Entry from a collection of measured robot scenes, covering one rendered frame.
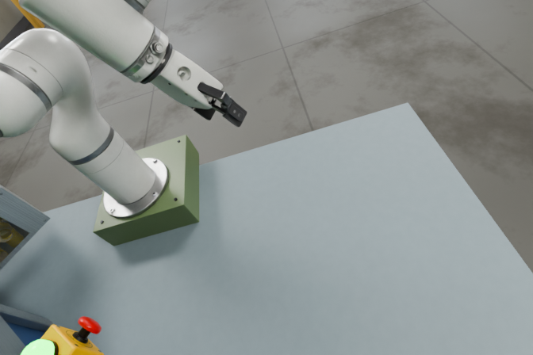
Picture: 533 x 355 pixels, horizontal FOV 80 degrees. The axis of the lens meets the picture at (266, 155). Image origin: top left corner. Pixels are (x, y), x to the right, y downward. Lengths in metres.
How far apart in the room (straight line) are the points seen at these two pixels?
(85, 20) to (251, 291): 0.59
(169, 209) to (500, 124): 1.74
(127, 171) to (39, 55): 0.30
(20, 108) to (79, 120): 0.12
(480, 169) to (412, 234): 1.12
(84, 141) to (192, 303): 0.42
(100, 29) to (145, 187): 0.50
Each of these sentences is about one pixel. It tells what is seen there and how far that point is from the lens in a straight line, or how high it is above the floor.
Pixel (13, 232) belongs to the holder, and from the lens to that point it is 1.05.
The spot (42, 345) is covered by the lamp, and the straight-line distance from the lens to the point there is 0.61.
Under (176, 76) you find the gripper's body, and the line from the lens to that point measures 0.48.
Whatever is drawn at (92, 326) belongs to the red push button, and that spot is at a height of 0.97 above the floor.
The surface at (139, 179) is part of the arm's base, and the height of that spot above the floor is 0.90.
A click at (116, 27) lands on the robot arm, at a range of 0.46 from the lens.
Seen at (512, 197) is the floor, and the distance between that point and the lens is 1.79.
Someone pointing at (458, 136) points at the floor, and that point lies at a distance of 1.96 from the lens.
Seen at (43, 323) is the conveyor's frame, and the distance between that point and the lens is 0.97.
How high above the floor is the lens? 1.43
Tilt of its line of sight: 47 degrees down
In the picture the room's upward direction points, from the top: 23 degrees counter-clockwise
